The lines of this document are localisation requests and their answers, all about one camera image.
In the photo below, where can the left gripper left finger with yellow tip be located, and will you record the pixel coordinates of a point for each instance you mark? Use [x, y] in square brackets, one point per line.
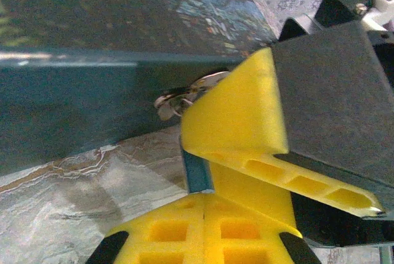
[172, 218]

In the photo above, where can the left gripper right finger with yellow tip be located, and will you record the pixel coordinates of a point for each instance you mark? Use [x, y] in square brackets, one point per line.
[246, 245]

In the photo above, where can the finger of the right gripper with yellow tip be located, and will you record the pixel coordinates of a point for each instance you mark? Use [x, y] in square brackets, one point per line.
[338, 227]
[323, 101]

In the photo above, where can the blue starry night painted box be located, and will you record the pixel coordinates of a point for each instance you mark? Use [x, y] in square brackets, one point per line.
[92, 14]

